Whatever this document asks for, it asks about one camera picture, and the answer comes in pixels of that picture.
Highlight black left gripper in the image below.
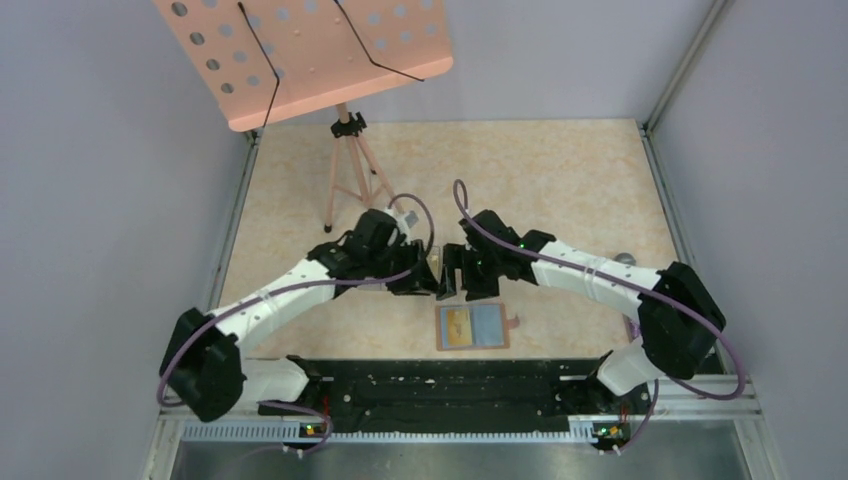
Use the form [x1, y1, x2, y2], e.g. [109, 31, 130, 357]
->
[366, 238, 442, 296]

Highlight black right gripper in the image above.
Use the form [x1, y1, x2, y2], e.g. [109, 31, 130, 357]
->
[437, 243, 503, 302]

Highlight yellow credit card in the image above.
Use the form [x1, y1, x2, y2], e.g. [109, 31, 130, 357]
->
[445, 309, 474, 348]

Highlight clear plastic card box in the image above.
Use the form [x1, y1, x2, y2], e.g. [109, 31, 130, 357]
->
[425, 245, 442, 285]

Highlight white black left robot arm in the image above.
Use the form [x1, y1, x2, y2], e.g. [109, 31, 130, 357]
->
[157, 209, 438, 422]

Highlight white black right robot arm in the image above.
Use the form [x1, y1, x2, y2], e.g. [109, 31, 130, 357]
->
[437, 210, 726, 412]

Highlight purple glitter microphone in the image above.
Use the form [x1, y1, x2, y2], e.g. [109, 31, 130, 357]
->
[613, 252, 641, 341]

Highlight pink music stand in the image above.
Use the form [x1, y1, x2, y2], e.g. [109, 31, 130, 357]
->
[154, 0, 453, 206]

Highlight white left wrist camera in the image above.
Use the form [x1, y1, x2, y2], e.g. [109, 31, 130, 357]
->
[395, 211, 419, 238]

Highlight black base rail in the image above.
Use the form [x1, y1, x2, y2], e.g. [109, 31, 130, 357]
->
[293, 357, 649, 435]

